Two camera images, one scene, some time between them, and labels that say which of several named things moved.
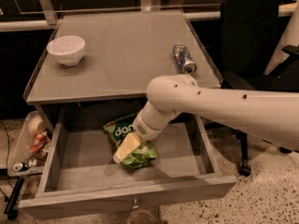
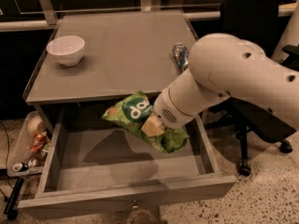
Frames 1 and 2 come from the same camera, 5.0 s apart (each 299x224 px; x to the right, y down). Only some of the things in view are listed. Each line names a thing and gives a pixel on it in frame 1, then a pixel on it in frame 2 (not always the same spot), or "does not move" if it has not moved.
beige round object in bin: x=35 y=125 does not move
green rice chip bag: x=117 y=131 → x=133 y=112
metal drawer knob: x=135 y=206 does not move
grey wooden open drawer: x=78 y=170 does not move
